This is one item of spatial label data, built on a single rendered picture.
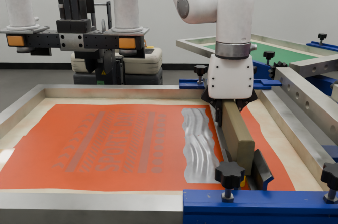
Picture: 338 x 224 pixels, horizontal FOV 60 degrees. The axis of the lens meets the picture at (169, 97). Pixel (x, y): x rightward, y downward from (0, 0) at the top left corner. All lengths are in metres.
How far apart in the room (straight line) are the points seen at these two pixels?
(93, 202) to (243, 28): 0.43
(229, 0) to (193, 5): 0.08
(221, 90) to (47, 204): 0.41
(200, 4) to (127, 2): 0.55
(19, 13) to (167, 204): 1.03
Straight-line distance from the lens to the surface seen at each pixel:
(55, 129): 0.83
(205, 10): 0.66
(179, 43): 1.74
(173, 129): 0.78
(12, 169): 0.71
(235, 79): 0.66
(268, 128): 0.83
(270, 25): 4.71
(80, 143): 0.75
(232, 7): 0.62
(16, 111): 0.90
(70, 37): 1.26
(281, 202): 0.51
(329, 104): 0.81
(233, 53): 0.63
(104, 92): 0.99
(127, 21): 1.16
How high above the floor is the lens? 1.32
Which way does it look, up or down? 22 degrees down
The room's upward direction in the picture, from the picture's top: straight up
